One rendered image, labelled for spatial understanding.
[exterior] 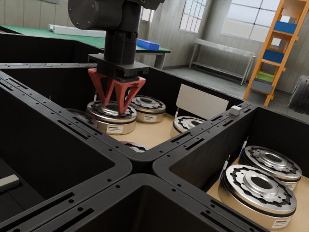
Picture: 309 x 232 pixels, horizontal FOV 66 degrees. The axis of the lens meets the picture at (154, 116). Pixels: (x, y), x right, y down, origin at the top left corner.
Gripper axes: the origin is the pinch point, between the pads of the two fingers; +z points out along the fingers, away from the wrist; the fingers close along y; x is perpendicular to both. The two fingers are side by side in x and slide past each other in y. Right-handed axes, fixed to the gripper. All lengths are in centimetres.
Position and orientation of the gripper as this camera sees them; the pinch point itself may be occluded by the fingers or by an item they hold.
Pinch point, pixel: (113, 105)
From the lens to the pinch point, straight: 49.4
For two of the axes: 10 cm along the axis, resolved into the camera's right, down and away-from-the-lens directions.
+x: 5.9, -2.3, 7.8
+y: 7.9, 3.7, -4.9
